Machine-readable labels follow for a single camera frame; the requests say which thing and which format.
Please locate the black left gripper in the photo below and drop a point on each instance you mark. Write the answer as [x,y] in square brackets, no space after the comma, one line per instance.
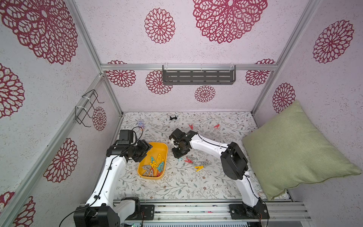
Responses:
[144,146]

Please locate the yellow clothespin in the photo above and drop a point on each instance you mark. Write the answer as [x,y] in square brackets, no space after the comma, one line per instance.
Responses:
[160,158]
[198,168]

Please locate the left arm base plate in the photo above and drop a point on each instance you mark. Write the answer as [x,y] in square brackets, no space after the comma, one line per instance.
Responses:
[145,212]

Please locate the black wire wall rack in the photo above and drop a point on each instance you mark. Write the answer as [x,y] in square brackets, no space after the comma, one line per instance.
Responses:
[82,112]

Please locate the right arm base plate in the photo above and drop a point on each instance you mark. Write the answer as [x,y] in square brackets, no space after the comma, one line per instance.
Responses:
[242,211]

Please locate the grey clothespin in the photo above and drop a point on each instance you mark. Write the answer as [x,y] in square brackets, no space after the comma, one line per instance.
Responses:
[148,171]

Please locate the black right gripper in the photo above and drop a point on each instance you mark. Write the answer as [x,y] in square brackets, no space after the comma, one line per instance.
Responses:
[178,143]

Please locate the yellow storage box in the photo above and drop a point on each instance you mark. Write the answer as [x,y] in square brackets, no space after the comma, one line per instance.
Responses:
[153,166]

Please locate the purple bunny figurine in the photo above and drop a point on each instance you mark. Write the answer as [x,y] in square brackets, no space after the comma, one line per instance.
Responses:
[141,124]

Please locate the green pillow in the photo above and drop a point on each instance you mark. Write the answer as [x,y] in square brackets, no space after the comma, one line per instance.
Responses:
[289,150]

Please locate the grey wall shelf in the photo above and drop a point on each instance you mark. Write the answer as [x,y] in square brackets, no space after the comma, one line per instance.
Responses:
[199,77]

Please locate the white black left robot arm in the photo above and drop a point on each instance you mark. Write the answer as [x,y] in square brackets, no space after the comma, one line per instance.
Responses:
[99,210]

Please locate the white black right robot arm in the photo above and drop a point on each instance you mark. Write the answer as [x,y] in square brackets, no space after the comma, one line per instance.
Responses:
[234,164]

